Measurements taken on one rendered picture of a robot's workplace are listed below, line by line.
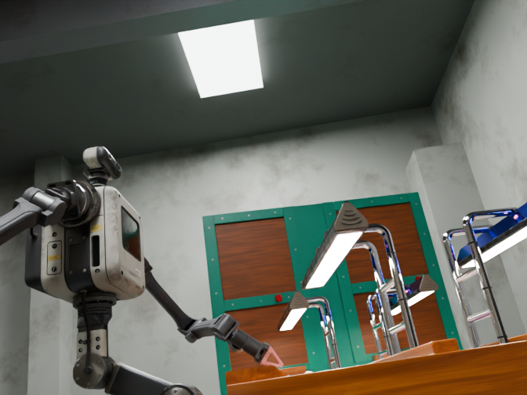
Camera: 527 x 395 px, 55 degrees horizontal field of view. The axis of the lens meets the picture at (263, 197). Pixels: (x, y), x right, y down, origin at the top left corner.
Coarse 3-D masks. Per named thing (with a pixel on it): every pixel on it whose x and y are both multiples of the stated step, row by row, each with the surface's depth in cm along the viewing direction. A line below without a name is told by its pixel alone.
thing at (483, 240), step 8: (520, 208) 143; (512, 216) 146; (520, 216) 141; (496, 224) 156; (504, 224) 150; (512, 224) 144; (520, 224) 139; (488, 232) 161; (496, 232) 153; (504, 232) 147; (512, 232) 143; (480, 240) 165; (488, 240) 158; (496, 240) 152; (504, 240) 149; (464, 248) 177; (480, 248) 162; (488, 248) 157; (456, 256) 182; (464, 256) 173; (464, 264) 174
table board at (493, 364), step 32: (448, 352) 100; (480, 352) 100; (512, 352) 100; (256, 384) 95; (288, 384) 95; (320, 384) 96; (352, 384) 96; (384, 384) 96; (416, 384) 97; (448, 384) 97; (480, 384) 97; (512, 384) 98
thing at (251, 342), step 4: (248, 340) 180; (252, 340) 181; (256, 340) 182; (248, 344) 180; (252, 344) 180; (256, 344) 180; (260, 344) 181; (264, 344) 178; (244, 348) 180; (248, 348) 180; (252, 348) 179; (256, 348) 179; (260, 348) 177; (248, 352) 180; (252, 352) 179; (256, 352) 179; (260, 352) 181; (252, 356) 181; (256, 356) 176
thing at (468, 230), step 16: (512, 208) 146; (464, 224) 144; (448, 240) 157; (448, 256) 156; (480, 256) 139; (464, 272) 148; (480, 272) 138; (464, 288) 152; (464, 304) 150; (496, 304) 135; (496, 320) 133
